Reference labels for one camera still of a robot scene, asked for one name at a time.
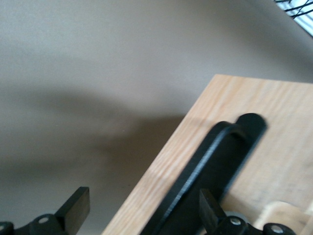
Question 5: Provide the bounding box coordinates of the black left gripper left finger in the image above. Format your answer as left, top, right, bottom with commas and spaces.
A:
14, 187, 90, 235

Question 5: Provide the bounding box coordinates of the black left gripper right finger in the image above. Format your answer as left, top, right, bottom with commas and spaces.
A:
199, 188, 261, 235

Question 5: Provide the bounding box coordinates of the black metal drawer handle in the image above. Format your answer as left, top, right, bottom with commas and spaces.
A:
145, 113, 269, 235

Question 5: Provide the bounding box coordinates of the black floor cable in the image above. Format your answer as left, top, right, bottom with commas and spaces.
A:
275, 0, 313, 20

